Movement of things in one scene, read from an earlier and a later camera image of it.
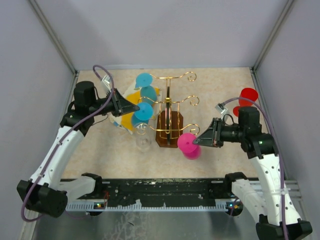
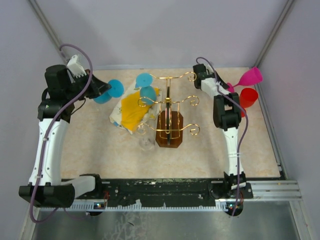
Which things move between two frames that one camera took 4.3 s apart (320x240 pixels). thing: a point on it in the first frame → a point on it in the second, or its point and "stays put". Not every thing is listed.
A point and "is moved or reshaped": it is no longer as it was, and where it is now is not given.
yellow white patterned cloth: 133,95 stays put
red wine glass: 246,93 stays put
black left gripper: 121,105 → 98,87
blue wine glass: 148,93 stays put
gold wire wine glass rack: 169,124 stays put
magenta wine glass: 189,150 → 253,76
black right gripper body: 231,133 → 212,74
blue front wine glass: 143,114 is moved or reshaped
